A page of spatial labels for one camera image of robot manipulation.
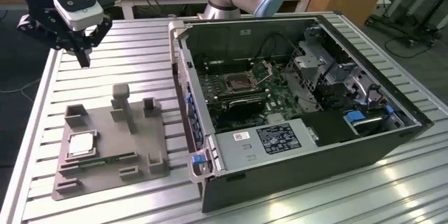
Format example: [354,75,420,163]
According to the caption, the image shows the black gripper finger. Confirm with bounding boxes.
[80,15,113,68]
[16,15,85,68]

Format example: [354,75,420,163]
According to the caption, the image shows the silver CPU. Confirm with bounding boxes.
[66,133,98,157]

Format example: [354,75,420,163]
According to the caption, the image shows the black RAM slot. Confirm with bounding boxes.
[206,68,254,74]
[202,60,252,65]
[204,62,253,68]
[205,66,253,71]

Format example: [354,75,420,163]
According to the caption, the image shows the CPU socket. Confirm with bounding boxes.
[222,73,258,94]

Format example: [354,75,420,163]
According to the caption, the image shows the green RAM stick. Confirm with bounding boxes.
[78,156,124,168]

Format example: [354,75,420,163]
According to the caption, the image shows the black graphics card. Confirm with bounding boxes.
[222,95,268,120]

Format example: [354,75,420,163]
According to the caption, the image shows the metal socket cover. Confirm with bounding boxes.
[248,60,277,84]

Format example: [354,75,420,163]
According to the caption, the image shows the green motherboard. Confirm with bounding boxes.
[194,58,305,134]

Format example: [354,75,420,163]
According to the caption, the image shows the grey parts rack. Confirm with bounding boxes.
[50,83,172,201]

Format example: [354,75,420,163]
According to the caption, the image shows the metal disk bay cage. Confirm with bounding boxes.
[286,26,354,112]

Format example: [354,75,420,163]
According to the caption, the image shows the silver chipset heat sink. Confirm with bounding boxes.
[268,113,286,124]

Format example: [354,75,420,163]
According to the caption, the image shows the grey power supply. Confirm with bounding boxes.
[213,118,318,171]

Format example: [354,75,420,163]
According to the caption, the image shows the black plastic shroud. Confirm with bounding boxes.
[300,110,361,147]

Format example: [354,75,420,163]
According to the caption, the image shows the blue disk carrier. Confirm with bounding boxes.
[344,110,366,130]

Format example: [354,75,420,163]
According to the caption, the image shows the black open PC case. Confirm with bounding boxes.
[166,14,434,214]

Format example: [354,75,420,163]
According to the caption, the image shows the black wheeled equipment cart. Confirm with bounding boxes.
[365,0,448,49]

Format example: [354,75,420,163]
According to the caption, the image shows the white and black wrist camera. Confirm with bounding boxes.
[50,0,105,32]

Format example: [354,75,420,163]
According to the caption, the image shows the white floor cable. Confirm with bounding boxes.
[0,79,40,102]

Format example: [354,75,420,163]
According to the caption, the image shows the black looped wire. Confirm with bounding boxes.
[253,33,298,59]

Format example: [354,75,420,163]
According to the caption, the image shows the black floor cable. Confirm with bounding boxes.
[384,36,433,58]

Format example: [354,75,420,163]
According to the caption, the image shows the coloured wire bundle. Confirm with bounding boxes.
[362,84,386,110]

